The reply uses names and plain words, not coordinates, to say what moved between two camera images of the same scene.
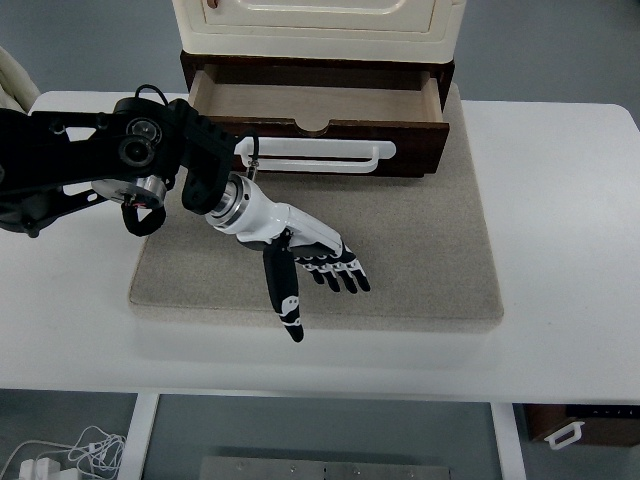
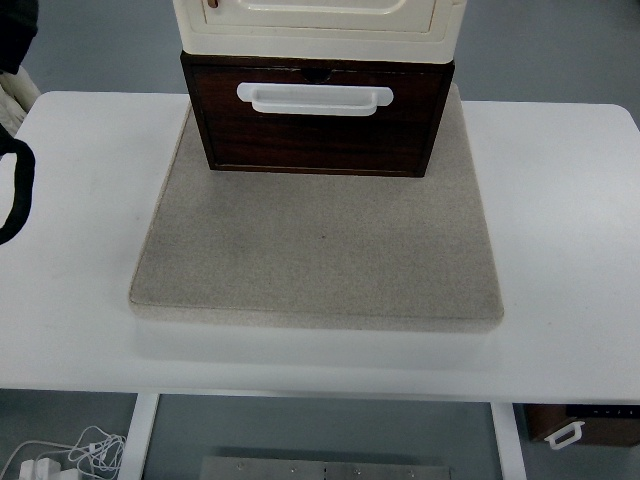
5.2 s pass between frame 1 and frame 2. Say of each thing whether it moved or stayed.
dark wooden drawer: moved
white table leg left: stayed
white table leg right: stayed
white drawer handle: moved
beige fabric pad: stayed
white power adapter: stayed
